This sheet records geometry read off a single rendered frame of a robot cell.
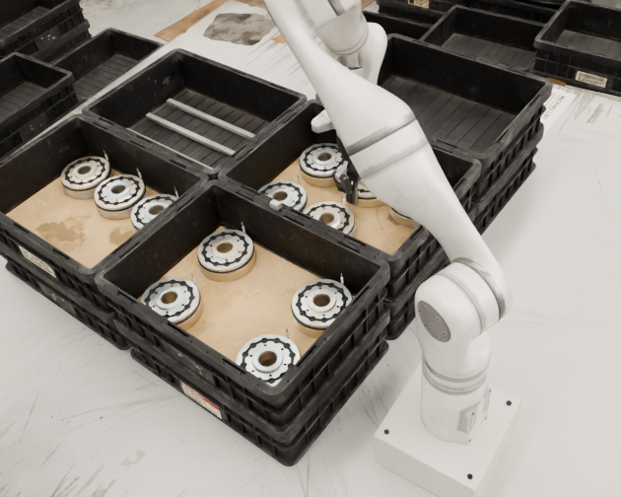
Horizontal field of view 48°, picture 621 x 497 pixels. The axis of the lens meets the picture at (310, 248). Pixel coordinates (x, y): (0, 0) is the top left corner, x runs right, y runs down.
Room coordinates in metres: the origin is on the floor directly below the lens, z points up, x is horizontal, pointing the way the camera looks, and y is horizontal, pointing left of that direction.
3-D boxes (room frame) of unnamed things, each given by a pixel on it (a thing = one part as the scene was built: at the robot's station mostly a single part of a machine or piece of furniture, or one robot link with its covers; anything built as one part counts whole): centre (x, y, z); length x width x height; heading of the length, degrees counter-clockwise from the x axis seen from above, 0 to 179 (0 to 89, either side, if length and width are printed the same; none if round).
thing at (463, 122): (1.20, -0.29, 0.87); 0.40 x 0.30 x 0.11; 47
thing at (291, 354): (0.63, 0.09, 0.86); 0.10 x 0.10 x 0.01
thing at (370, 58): (1.01, -0.12, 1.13); 0.09 x 0.07 x 0.15; 73
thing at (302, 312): (0.74, -0.01, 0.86); 0.10 x 0.10 x 0.01
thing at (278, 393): (0.76, 0.12, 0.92); 0.40 x 0.30 x 0.02; 47
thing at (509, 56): (2.12, -0.69, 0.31); 0.40 x 0.30 x 0.34; 51
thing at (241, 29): (1.98, 0.14, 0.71); 0.22 x 0.19 x 0.01; 51
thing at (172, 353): (0.76, 0.12, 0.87); 0.40 x 0.30 x 0.11; 47
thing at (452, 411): (0.54, -0.18, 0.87); 0.09 x 0.09 x 0.17; 45
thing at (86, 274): (1.03, 0.41, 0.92); 0.40 x 0.30 x 0.02; 47
